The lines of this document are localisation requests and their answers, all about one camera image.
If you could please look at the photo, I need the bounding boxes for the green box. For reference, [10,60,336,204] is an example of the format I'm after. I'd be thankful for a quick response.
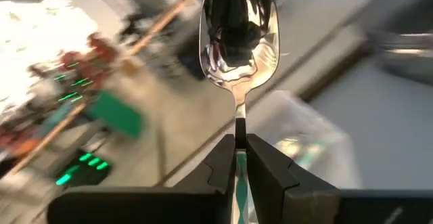
[85,89,145,139]

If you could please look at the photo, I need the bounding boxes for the clear plastic bin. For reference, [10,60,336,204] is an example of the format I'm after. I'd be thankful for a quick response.
[243,90,360,189]

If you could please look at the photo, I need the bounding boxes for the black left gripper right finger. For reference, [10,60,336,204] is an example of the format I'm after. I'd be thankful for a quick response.
[246,133,433,224]

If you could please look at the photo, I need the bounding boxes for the black device with green lights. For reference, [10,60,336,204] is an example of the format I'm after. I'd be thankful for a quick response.
[55,148,113,188]

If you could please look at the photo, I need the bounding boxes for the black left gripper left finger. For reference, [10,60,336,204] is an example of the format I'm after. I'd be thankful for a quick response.
[46,133,237,224]

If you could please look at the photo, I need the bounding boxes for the spoon with white patterned handle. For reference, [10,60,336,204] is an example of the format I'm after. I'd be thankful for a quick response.
[198,0,281,224]

